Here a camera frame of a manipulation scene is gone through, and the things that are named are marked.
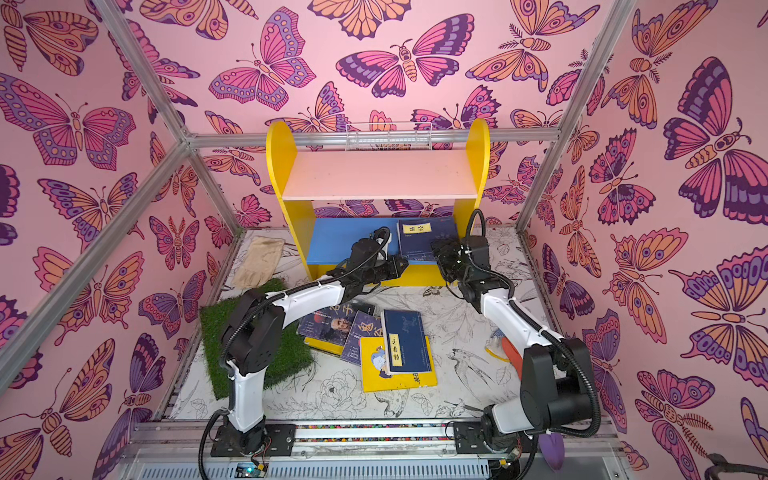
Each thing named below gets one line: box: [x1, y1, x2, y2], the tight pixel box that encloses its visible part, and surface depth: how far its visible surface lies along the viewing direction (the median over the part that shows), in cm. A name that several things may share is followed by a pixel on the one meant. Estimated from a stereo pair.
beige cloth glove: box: [232, 236, 285, 289], surface depth 112 cm
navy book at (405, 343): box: [380, 309, 432, 375], surface depth 87 cm
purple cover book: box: [340, 310, 383, 366], surface depth 88 cm
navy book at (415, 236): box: [396, 216, 459, 261], surface depth 94 cm
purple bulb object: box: [539, 432, 565, 473], surface depth 72 cm
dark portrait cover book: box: [297, 303, 360, 356], surface depth 90 cm
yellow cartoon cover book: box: [360, 336, 438, 393], surface depth 83 cm
